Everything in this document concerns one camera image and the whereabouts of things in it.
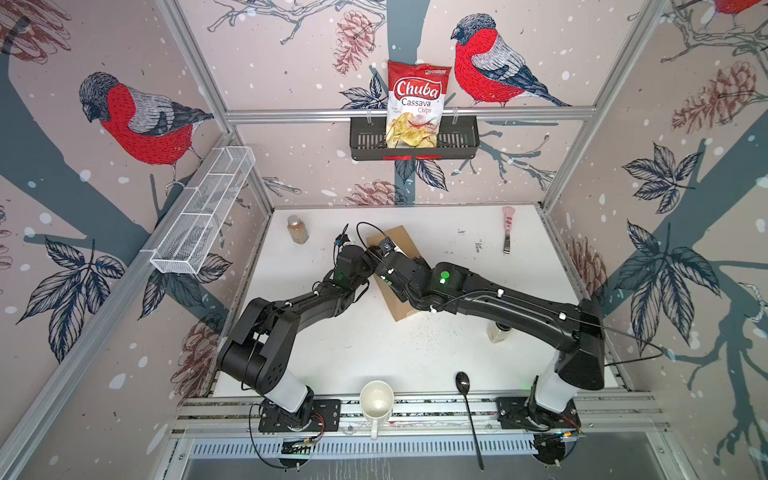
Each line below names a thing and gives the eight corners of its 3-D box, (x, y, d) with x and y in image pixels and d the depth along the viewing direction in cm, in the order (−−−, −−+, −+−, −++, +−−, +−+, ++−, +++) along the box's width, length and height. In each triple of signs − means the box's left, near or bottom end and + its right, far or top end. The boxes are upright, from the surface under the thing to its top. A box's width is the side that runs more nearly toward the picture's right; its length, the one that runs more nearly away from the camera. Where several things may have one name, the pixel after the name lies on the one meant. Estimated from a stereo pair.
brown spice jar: (291, 241, 113) (283, 222, 105) (298, 232, 116) (291, 213, 108) (303, 246, 112) (296, 227, 104) (311, 236, 115) (304, 218, 107)
